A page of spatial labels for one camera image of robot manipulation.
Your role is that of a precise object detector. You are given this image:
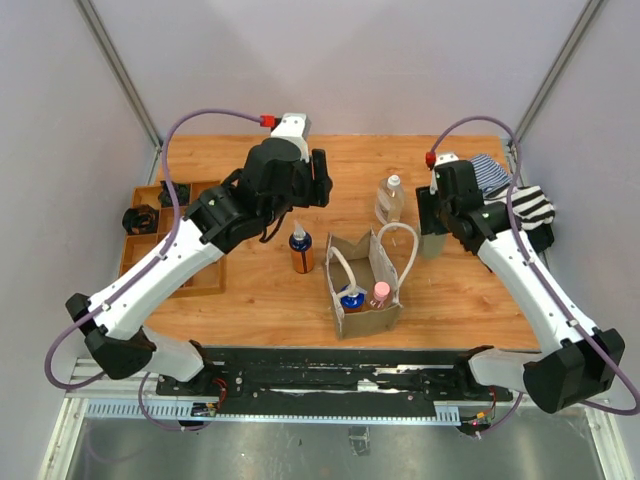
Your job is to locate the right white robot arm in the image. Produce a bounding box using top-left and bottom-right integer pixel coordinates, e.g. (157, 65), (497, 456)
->
(416, 154), (625, 413)

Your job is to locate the beige canvas bag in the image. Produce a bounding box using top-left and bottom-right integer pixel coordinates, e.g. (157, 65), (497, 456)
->
(323, 222), (419, 340)

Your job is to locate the blue white striped cloth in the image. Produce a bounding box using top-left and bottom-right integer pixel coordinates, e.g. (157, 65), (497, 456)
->
(470, 154), (512, 198)

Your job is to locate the white slotted cable duct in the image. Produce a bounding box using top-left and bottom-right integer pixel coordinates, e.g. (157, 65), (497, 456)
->
(84, 399), (462, 426)

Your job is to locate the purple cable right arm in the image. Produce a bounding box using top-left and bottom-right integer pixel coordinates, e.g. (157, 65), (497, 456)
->
(429, 115), (640, 441)

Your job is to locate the dark green rolled sock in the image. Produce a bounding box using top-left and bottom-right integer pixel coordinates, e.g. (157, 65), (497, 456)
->
(158, 181), (191, 208)

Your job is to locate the pink cap bottle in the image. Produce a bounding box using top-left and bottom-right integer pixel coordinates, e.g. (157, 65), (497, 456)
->
(365, 281), (392, 310)

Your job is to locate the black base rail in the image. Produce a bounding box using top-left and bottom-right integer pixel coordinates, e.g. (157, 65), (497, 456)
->
(155, 347), (512, 413)

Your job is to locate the blue cap bottle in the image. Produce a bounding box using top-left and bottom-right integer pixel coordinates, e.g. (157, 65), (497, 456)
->
(340, 287), (366, 314)
(289, 221), (315, 274)

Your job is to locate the wooden compartment tray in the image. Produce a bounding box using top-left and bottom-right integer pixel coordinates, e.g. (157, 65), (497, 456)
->
(115, 180), (228, 300)

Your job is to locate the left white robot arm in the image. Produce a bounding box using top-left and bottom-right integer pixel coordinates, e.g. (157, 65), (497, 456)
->
(67, 137), (333, 396)

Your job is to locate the green bottle white cap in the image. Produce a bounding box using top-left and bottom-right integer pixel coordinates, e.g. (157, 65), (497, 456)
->
(419, 228), (448, 260)

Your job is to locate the black white striped cloth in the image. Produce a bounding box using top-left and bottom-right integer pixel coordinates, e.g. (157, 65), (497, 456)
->
(511, 186), (556, 231)

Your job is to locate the clear bottle white cap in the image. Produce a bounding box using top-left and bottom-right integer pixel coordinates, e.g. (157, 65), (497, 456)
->
(374, 174), (405, 225)

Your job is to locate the blue cap bottle back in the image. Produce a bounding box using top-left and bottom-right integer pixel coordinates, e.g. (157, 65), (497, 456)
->
(289, 221), (315, 274)

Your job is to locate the dark rolled sock orange pattern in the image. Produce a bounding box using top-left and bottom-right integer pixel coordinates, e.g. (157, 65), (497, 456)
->
(122, 204), (159, 235)

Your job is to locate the blue cap bottle front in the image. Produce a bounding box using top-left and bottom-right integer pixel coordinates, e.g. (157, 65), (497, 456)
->
(340, 287), (366, 314)

